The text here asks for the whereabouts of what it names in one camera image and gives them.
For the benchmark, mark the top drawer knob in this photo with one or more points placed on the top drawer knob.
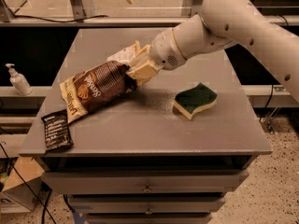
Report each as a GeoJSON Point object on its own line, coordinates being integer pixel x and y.
{"type": "Point", "coordinates": [147, 189]}

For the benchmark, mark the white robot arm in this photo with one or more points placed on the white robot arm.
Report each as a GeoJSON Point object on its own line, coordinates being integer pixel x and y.
{"type": "Point", "coordinates": [220, 25]}

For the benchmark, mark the grey drawer cabinet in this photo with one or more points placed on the grey drawer cabinet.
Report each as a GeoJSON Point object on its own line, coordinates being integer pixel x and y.
{"type": "Point", "coordinates": [141, 139]}

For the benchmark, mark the black rxbar chocolate bar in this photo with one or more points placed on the black rxbar chocolate bar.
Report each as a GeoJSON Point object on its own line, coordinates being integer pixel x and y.
{"type": "Point", "coordinates": [57, 134]}

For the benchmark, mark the grey metal bracket left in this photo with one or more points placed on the grey metal bracket left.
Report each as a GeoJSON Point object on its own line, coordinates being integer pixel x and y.
{"type": "Point", "coordinates": [83, 9]}

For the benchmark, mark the drawer knob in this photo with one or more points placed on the drawer knob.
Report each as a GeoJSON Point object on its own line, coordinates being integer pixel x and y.
{"type": "Point", "coordinates": [147, 189]}
{"type": "Point", "coordinates": [148, 212]}

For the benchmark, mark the cardboard box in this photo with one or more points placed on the cardboard box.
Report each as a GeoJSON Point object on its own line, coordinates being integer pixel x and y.
{"type": "Point", "coordinates": [19, 192]}

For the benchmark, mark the white pump bottle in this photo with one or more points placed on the white pump bottle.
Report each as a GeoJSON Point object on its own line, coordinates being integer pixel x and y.
{"type": "Point", "coordinates": [18, 81]}

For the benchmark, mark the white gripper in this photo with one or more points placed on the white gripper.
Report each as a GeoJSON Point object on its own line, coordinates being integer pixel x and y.
{"type": "Point", "coordinates": [163, 49]}

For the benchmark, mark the brown chip bag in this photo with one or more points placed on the brown chip bag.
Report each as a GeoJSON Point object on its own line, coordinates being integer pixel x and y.
{"type": "Point", "coordinates": [90, 89]}

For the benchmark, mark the green yellow sponge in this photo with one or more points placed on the green yellow sponge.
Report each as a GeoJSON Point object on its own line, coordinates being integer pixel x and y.
{"type": "Point", "coordinates": [195, 100]}

